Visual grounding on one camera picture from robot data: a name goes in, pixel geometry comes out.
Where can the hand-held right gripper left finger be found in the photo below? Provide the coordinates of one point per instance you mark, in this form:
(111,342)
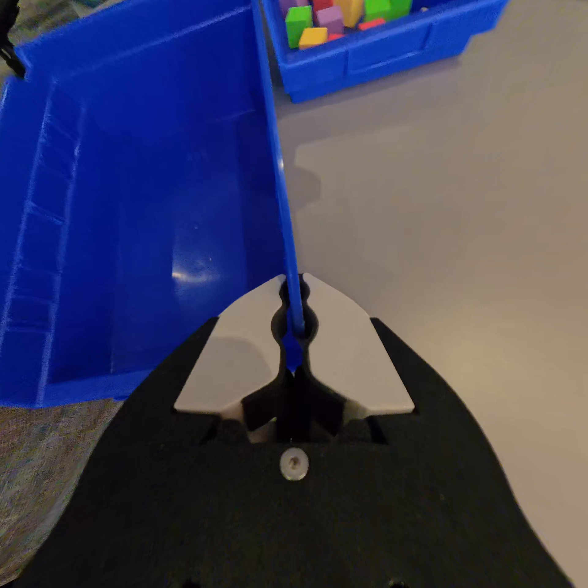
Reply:
(229,358)

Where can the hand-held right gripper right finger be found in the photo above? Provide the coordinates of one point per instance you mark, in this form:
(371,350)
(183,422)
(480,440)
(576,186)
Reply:
(363,363)

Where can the blue plastic bin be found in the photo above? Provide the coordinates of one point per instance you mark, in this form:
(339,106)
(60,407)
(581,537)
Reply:
(390,50)
(138,206)

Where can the purple cube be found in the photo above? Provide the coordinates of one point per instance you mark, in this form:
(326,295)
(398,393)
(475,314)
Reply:
(330,18)
(294,3)

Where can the grey desk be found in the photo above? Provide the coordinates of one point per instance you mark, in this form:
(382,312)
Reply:
(436,229)

